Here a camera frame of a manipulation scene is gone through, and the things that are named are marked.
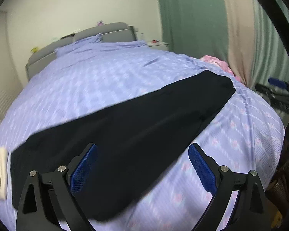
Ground pink cloth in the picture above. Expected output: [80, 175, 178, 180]
[200, 55, 241, 82]

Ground green and beige curtain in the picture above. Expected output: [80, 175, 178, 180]
[159, 0, 289, 88]

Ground white slatted wardrobe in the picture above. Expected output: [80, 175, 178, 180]
[0, 11, 23, 123]

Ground black pants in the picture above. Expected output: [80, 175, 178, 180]
[11, 70, 235, 222]

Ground white nightstand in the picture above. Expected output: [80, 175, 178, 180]
[147, 42, 169, 51]

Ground purple pillow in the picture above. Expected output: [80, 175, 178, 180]
[55, 33, 102, 58]

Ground grey upholstered headboard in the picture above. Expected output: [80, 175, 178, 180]
[25, 23, 137, 80]

